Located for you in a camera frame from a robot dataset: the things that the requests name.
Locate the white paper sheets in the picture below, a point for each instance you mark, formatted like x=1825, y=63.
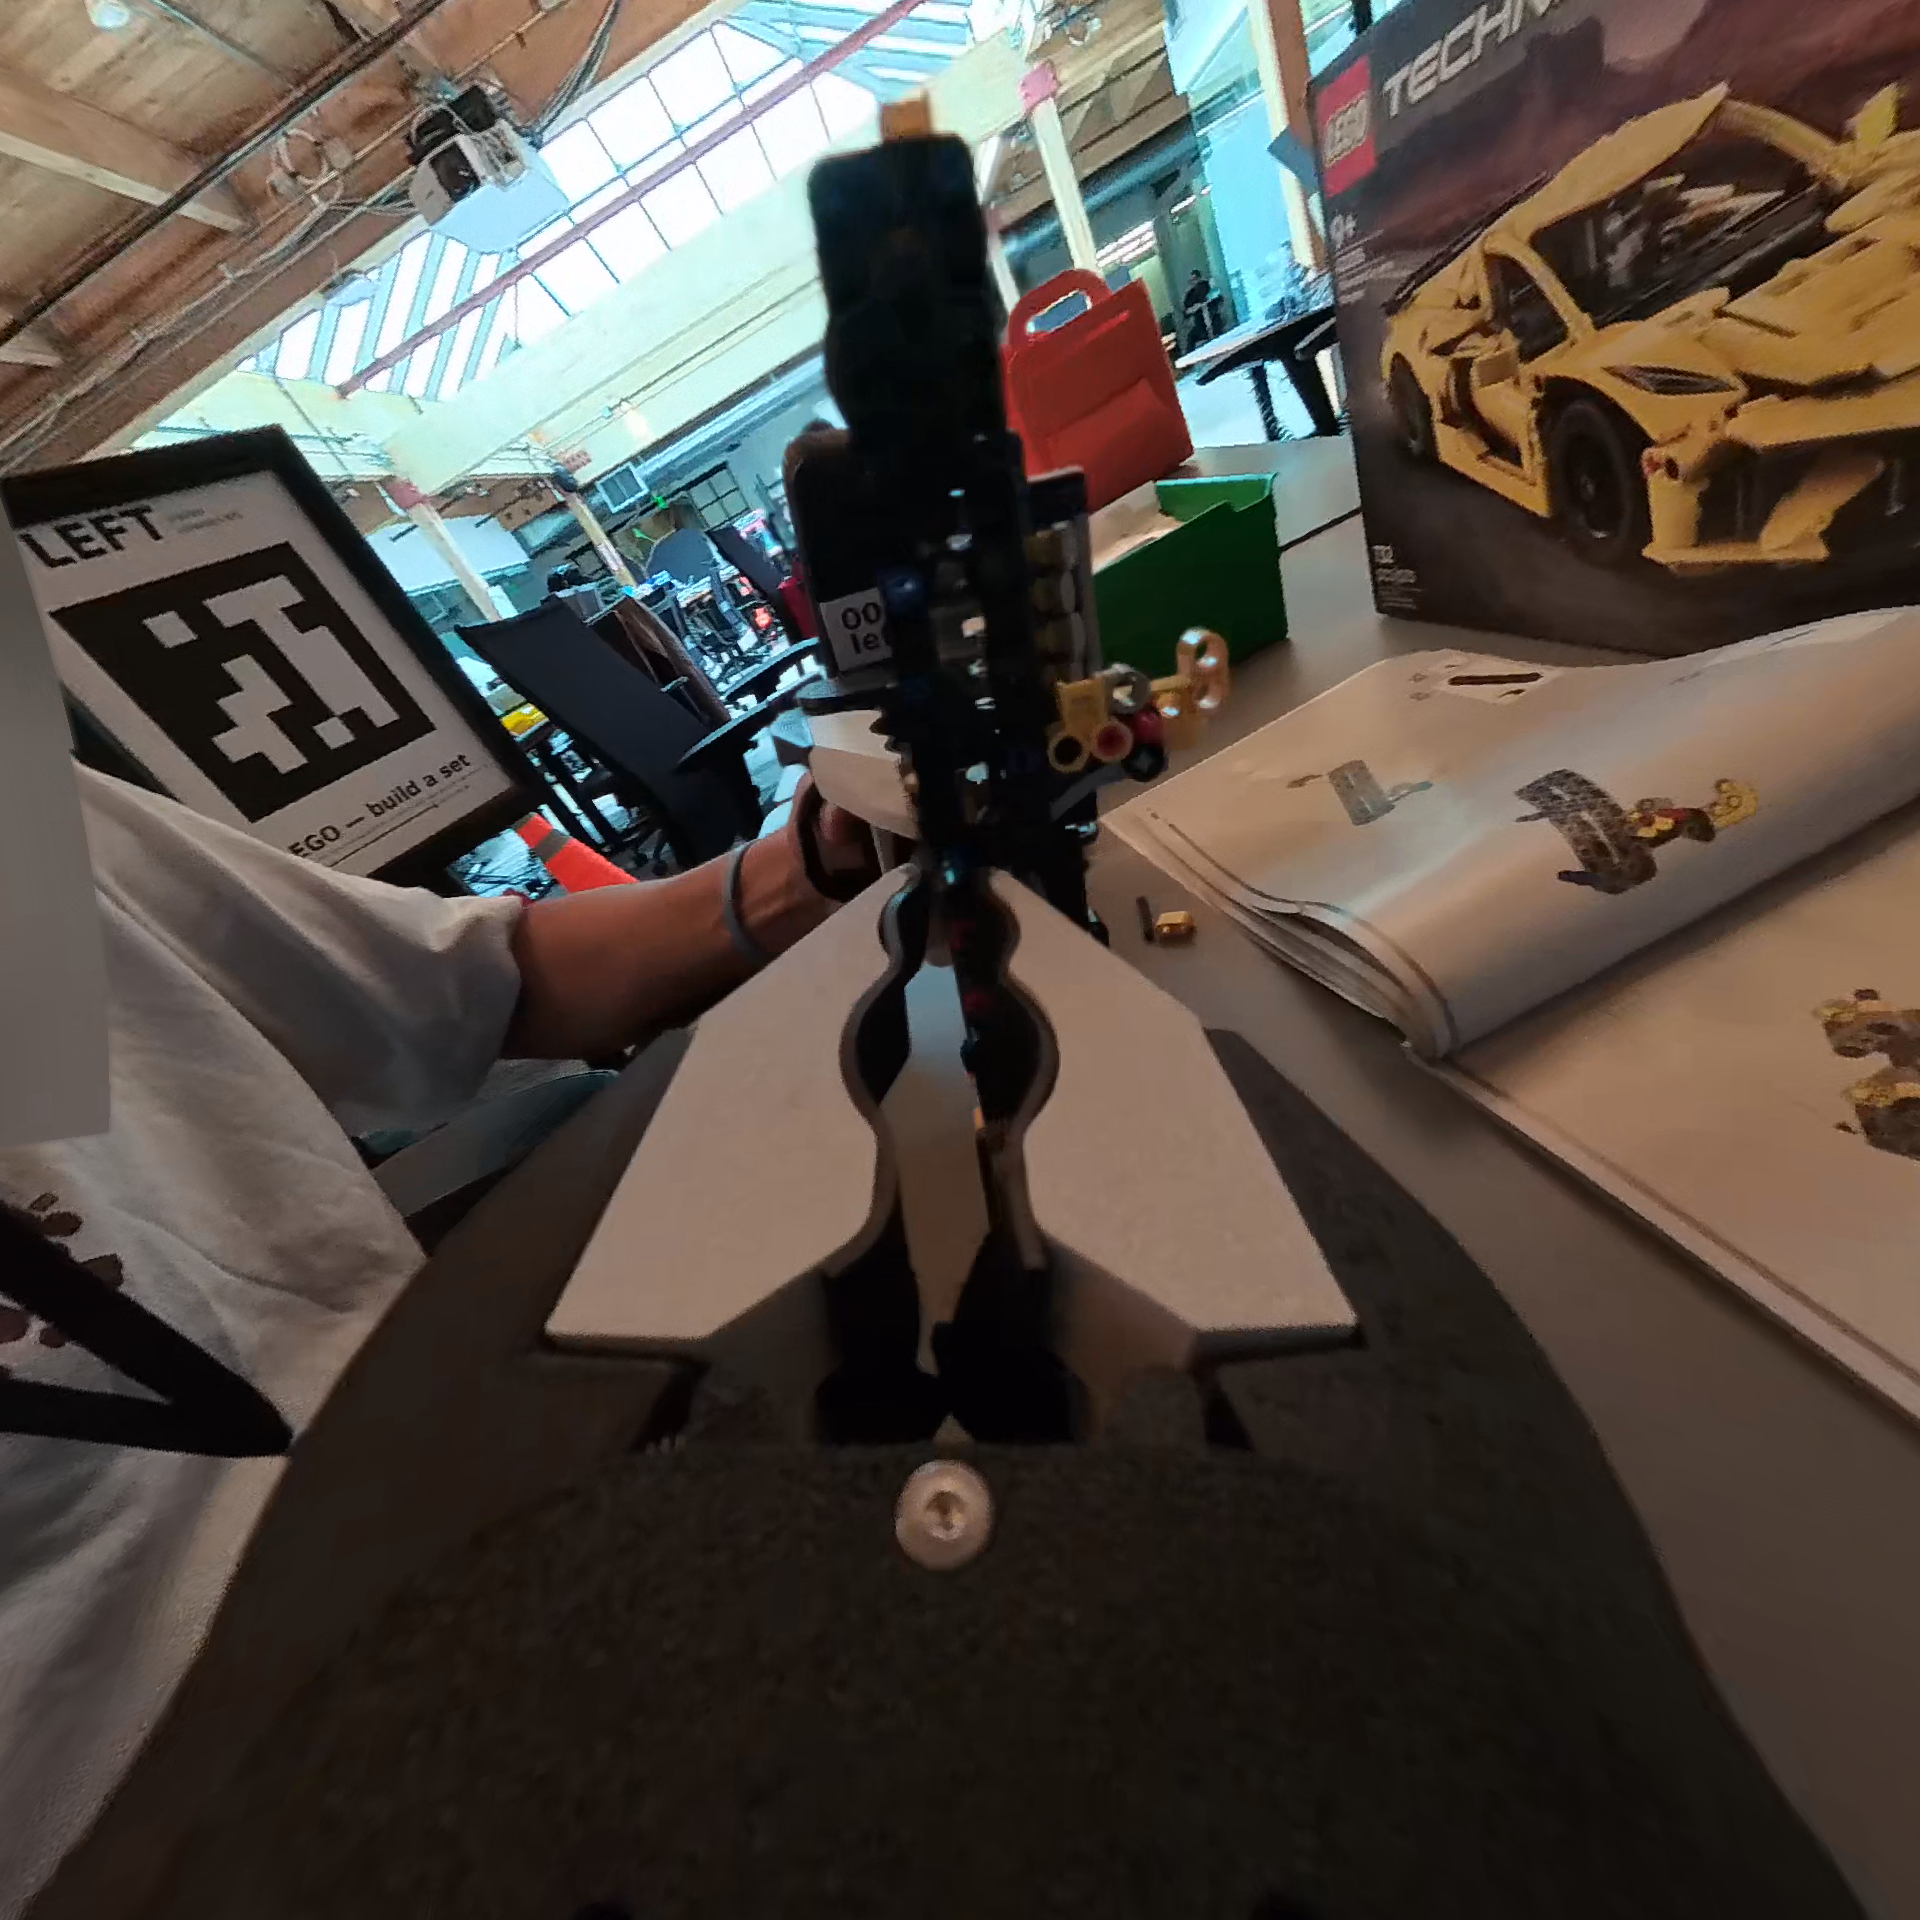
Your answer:
x=1144, y=534

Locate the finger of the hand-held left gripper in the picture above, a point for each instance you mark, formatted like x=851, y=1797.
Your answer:
x=870, y=780

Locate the yellow car picture cardboard box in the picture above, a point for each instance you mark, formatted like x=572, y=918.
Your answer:
x=1622, y=375

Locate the orange traffic cone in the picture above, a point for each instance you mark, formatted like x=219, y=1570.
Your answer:
x=580, y=862

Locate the person's left forearm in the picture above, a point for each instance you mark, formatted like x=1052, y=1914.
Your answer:
x=616, y=946

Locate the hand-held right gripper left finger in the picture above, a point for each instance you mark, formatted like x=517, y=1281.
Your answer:
x=720, y=1201

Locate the black yellow lego car chassis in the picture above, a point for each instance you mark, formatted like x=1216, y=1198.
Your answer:
x=915, y=375

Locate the black office chair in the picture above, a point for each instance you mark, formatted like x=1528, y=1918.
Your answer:
x=600, y=705

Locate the person's left hand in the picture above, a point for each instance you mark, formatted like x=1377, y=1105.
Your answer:
x=780, y=892

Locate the blue wristband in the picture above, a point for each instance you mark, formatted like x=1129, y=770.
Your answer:
x=735, y=902

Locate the green plastic bin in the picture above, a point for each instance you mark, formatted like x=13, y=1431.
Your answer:
x=1200, y=601

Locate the open instruction booklet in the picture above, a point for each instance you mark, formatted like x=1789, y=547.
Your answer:
x=1500, y=902

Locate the ceiling mounted projector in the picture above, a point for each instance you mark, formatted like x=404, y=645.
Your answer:
x=465, y=158

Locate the framed black white marker sign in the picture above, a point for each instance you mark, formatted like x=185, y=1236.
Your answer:
x=254, y=676

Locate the red felt bag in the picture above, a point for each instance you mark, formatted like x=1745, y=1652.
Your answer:
x=1095, y=389

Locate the black background table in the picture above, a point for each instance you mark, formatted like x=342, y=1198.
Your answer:
x=1276, y=339

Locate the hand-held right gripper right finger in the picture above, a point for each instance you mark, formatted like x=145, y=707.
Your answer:
x=1184, y=1201

